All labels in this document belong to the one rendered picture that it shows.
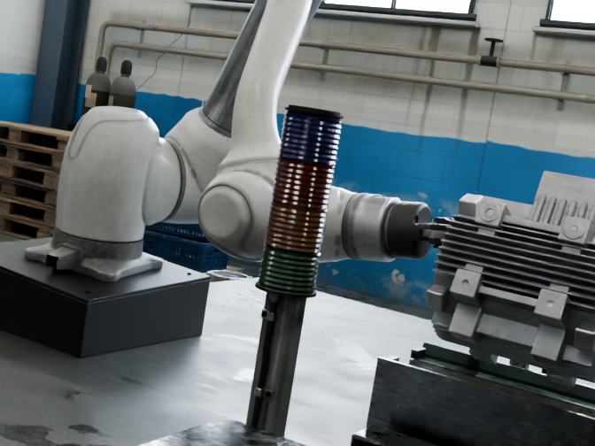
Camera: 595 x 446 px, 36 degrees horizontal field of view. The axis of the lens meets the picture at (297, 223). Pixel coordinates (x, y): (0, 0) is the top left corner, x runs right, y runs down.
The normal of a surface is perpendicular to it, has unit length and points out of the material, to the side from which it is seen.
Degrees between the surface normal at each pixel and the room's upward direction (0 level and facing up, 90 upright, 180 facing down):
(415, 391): 90
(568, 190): 66
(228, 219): 96
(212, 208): 96
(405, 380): 90
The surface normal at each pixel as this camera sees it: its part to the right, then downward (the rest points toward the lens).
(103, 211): 0.18, 0.25
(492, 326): -0.42, -0.40
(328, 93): -0.50, 0.00
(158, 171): 0.76, 0.08
